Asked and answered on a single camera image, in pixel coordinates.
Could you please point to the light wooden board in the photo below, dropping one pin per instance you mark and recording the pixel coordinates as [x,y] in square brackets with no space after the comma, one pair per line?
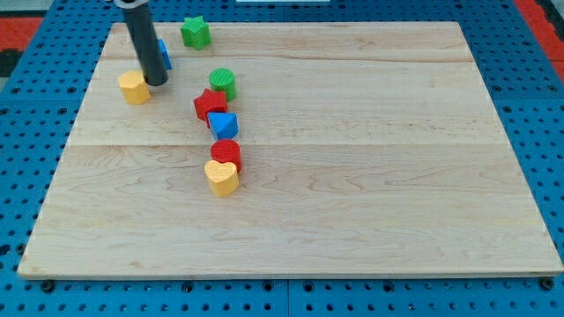
[369,150]

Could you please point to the yellow hexagon block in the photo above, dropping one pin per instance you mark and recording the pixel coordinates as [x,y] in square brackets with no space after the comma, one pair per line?
[134,88]

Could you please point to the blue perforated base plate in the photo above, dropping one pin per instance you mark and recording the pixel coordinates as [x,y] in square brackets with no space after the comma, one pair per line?
[517,53]

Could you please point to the yellow heart block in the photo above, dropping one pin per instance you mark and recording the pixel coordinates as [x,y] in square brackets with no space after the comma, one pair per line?
[222,178]

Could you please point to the blue triangular prism block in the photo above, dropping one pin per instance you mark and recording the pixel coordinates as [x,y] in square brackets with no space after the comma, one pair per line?
[223,125]

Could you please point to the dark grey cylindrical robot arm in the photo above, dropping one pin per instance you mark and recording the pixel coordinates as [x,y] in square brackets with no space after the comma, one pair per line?
[138,19]

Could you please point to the green star block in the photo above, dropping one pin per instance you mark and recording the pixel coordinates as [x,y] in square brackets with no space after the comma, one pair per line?
[196,33]

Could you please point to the green cylinder block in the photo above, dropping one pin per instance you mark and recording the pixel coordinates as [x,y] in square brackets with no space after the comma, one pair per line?
[223,80]

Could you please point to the red star block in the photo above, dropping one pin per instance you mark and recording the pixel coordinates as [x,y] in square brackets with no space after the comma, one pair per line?
[210,102]

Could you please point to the blue block behind arm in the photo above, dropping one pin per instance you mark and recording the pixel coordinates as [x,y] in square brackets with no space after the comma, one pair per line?
[164,54]

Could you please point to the red cylinder block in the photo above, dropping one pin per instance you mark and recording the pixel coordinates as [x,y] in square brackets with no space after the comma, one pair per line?
[227,150]

